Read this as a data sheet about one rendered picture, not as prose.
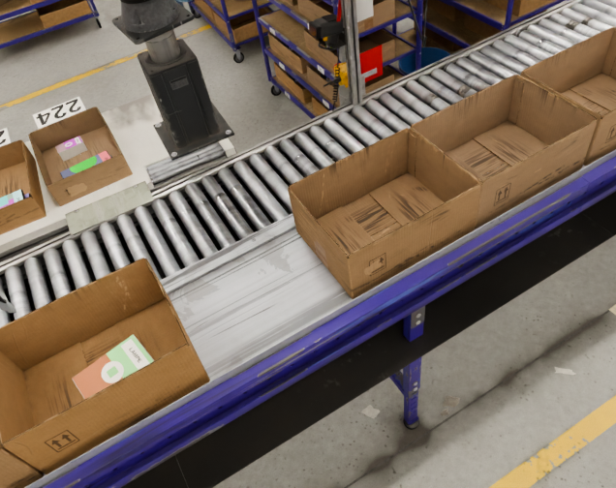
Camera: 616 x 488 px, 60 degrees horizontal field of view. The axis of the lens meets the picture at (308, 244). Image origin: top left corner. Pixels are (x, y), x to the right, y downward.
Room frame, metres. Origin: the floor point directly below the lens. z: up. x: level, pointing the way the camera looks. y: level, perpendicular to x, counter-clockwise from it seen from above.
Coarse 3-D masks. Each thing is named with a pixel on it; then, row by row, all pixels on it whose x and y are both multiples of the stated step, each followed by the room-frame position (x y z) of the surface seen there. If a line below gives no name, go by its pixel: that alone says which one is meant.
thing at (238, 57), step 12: (204, 0) 4.02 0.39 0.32; (216, 0) 3.94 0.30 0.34; (228, 0) 3.90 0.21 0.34; (240, 0) 3.86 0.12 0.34; (264, 0) 3.78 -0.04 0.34; (204, 12) 4.25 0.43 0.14; (216, 12) 3.79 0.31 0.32; (228, 12) 3.71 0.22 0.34; (240, 12) 3.67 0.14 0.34; (216, 24) 4.00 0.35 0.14; (228, 24) 3.59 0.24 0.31; (228, 36) 3.78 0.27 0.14; (240, 60) 3.63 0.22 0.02
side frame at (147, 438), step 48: (576, 192) 0.94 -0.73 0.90; (480, 240) 0.84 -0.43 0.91; (528, 240) 0.89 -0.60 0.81; (432, 288) 0.80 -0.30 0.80; (336, 336) 0.66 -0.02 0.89; (240, 384) 0.57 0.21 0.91; (288, 384) 0.61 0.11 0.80; (144, 432) 0.51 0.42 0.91; (192, 432) 0.54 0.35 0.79; (96, 480) 0.46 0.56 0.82
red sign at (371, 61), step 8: (376, 48) 1.85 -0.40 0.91; (360, 56) 1.82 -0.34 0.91; (368, 56) 1.84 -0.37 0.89; (376, 56) 1.85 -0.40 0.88; (360, 64) 1.82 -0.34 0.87; (368, 64) 1.84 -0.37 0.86; (376, 64) 1.85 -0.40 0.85; (360, 72) 1.83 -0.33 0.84; (368, 72) 1.83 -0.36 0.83; (376, 72) 1.84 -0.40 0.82; (368, 80) 1.83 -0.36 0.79
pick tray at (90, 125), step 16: (80, 112) 1.93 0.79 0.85; (96, 112) 1.95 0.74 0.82; (48, 128) 1.88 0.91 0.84; (64, 128) 1.90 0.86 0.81; (80, 128) 1.92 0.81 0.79; (96, 128) 1.93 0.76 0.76; (32, 144) 1.77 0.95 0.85; (48, 144) 1.86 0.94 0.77; (96, 144) 1.82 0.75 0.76; (112, 144) 1.80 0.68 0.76; (48, 160) 1.78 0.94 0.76; (80, 160) 1.74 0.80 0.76; (112, 160) 1.58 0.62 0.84; (48, 176) 1.66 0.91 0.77; (80, 176) 1.54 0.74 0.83; (96, 176) 1.55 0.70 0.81; (112, 176) 1.57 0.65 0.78; (64, 192) 1.51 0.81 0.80; (80, 192) 1.53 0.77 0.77
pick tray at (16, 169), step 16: (16, 144) 1.81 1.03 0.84; (0, 160) 1.79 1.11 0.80; (16, 160) 1.80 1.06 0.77; (32, 160) 1.77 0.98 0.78; (0, 176) 1.73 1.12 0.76; (16, 176) 1.72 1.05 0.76; (32, 176) 1.61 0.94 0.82; (0, 192) 1.64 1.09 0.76; (32, 192) 1.49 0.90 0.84; (0, 208) 1.43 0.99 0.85; (16, 208) 1.44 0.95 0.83; (32, 208) 1.45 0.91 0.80; (0, 224) 1.42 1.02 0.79; (16, 224) 1.43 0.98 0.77
